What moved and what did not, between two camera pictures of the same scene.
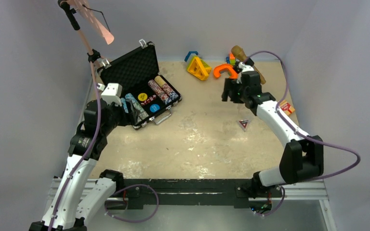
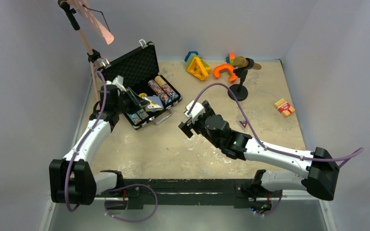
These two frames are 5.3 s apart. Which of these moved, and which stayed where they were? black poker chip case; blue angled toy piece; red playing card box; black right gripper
Moved: black right gripper
Stayed: red playing card box; blue angled toy piece; black poker chip case
